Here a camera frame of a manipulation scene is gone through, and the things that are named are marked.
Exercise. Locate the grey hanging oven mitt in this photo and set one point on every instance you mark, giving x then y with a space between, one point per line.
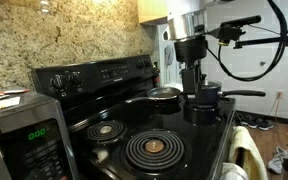
168 55

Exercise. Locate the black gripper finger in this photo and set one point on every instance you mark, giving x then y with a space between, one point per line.
186 87
196 87

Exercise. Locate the white towel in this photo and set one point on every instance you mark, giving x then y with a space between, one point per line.
232 171

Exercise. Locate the small coil burner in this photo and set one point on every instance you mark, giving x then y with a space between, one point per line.
105 130

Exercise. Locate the pale yellow towel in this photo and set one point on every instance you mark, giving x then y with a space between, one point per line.
247 146

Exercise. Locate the black camera boom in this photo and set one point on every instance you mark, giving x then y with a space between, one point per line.
267 40

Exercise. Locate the grey frying pan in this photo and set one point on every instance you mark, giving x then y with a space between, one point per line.
164 93

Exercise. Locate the silver door knob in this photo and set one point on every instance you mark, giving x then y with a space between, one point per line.
262 63

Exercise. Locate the white paper card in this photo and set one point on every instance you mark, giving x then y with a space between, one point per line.
7 103

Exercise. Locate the white sneaker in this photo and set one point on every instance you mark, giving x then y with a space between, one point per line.
277 161

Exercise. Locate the black electric stove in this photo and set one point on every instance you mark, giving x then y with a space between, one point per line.
134 113

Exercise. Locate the black stove knob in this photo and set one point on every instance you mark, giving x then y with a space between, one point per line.
140 64
147 62
75 78
57 81

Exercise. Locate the dark blue saucepan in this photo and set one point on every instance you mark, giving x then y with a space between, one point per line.
210 96

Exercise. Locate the black stereo camera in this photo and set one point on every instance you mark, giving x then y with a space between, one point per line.
240 20

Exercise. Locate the dark sneaker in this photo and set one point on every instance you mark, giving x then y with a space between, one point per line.
252 124
241 119
265 125

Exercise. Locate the wooden wall cabinet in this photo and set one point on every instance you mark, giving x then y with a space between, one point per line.
152 10

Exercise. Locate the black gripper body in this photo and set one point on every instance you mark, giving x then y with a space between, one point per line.
187 50

